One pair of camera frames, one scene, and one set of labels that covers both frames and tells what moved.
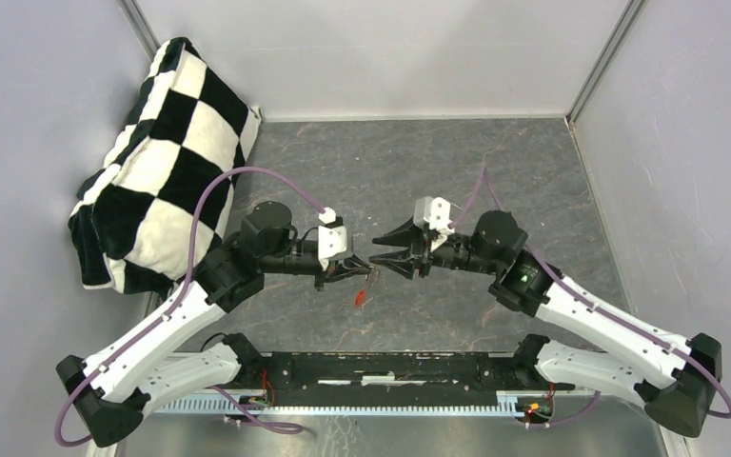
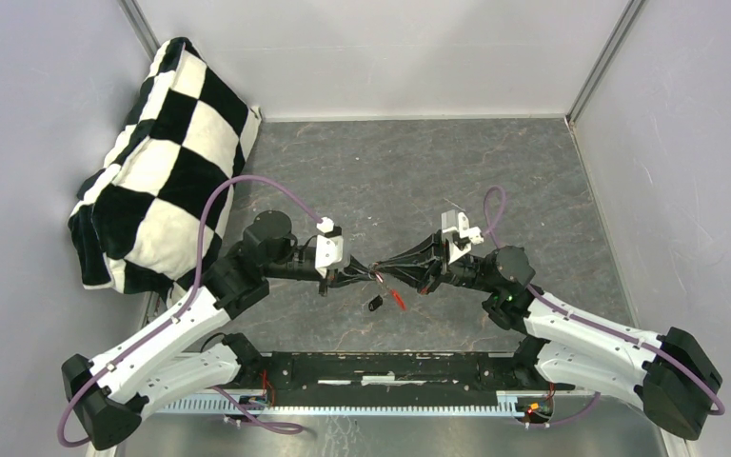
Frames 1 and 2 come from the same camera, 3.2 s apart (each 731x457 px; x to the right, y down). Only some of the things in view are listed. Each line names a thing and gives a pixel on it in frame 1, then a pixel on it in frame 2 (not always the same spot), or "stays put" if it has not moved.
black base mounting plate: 391,379 stays put
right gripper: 405,262 -> 425,279
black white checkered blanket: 133,224 stays put
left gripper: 335,268 stays put
